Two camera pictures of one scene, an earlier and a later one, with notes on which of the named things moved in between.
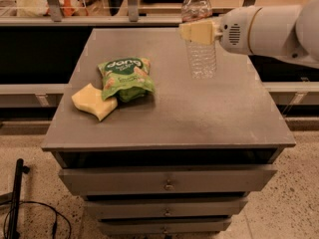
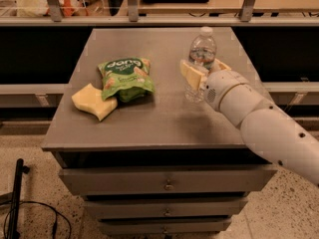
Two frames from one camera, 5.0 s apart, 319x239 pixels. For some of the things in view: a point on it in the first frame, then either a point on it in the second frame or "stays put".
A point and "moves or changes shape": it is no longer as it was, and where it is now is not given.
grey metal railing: (56, 18) stays put
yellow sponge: (90, 100) stays put
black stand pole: (17, 199) stays put
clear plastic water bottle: (202, 57) moves or changes shape
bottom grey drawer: (165, 225) stays put
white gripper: (234, 34) → (219, 84)
